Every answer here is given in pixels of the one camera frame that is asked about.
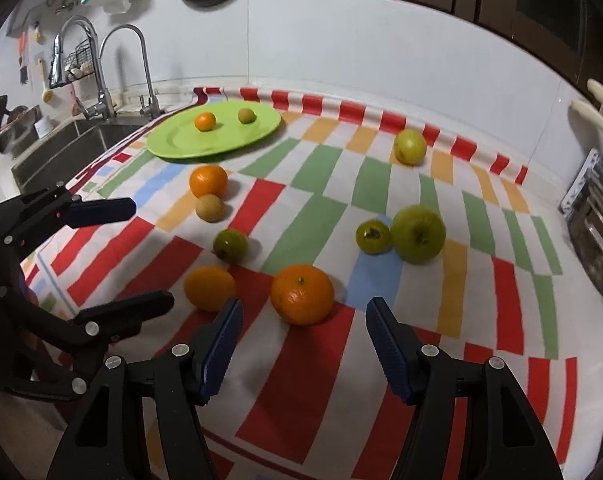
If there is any yellow-green apple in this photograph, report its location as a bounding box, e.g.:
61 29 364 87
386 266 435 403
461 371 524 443
394 129 427 166

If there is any dark green mandarin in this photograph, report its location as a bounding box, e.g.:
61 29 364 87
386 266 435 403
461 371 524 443
212 229 249 263

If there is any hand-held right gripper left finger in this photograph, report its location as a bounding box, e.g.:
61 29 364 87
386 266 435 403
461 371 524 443
46 298 245 480

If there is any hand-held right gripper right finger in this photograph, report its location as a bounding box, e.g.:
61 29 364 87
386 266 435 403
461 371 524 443
365 297 565 480

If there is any chrome spring faucet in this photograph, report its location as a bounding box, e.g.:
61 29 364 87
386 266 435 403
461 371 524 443
48 16 117 121

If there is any green plate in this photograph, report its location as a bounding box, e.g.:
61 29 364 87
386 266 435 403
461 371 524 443
146 101 282 160

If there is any green apple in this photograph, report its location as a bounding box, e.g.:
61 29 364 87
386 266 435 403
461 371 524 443
391 205 447 264

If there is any steel pot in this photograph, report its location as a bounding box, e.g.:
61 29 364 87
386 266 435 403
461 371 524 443
569 195 603 303

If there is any green persimmon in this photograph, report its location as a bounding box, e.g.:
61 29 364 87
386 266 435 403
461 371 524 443
356 220 393 255

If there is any brown kiwi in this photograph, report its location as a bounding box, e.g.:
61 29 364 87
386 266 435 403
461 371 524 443
196 194 226 223

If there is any colourful striped tablecloth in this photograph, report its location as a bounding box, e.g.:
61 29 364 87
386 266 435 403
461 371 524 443
21 86 579 480

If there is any steel kitchen sink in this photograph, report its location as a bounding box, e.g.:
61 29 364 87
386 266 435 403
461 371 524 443
11 115 149 196

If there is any chrome gooseneck faucet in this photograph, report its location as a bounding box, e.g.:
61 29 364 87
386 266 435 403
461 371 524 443
100 25 162 118

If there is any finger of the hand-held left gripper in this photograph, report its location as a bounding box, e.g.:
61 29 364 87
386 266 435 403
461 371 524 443
1 289 175 402
0 186 137 261

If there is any large orange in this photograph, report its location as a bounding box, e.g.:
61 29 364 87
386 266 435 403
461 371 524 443
270 264 335 327

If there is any medium round orange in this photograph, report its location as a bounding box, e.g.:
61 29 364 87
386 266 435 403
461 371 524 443
189 165 229 199

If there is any black wire basket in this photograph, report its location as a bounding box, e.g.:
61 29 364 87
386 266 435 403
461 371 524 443
64 40 102 83

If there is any oval orange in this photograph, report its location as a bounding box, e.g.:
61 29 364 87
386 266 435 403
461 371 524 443
184 266 238 312

